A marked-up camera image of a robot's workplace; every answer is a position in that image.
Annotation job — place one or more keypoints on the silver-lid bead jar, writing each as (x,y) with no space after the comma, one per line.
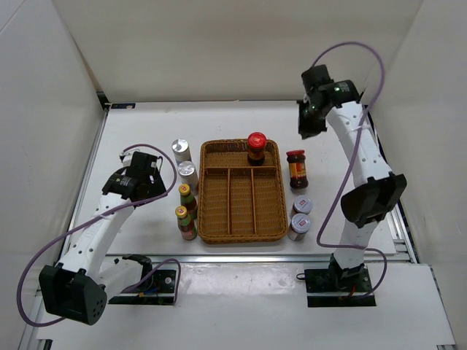
(188,174)
(181,150)

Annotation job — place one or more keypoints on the green-label sauce bottle near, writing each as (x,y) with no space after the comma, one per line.
(185,223)

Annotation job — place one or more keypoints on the aluminium front frame rail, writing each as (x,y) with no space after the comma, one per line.
(216,259)

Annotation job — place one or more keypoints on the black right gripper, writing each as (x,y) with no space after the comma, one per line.
(304,130)

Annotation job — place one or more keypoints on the green-label sauce bottle far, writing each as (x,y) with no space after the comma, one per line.
(188,200)

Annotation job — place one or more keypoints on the green-label sauce bottle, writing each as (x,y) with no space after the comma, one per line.
(185,223)
(188,200)

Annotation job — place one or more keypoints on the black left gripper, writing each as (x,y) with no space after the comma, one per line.
(156,187)

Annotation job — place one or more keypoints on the red-lid sauce jar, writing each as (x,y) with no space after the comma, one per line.
(297,169)
(256,144)

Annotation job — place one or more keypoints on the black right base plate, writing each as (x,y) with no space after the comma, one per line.
(323,291)

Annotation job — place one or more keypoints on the wicker divided basket tray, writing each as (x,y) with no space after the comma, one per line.
(239,203)

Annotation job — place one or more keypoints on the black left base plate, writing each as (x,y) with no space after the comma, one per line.
(159,289)

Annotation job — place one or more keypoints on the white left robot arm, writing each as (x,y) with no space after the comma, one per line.
(78,287)

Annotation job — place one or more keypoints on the blue label sticker left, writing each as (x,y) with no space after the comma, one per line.
(123,106)

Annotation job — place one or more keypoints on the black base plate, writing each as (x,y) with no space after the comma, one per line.
(159,289)
(323,291)

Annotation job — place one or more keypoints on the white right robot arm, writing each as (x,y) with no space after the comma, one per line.
(377,189)

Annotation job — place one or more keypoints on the white-lid dark jar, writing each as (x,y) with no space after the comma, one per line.
(301,205)
(300,225)

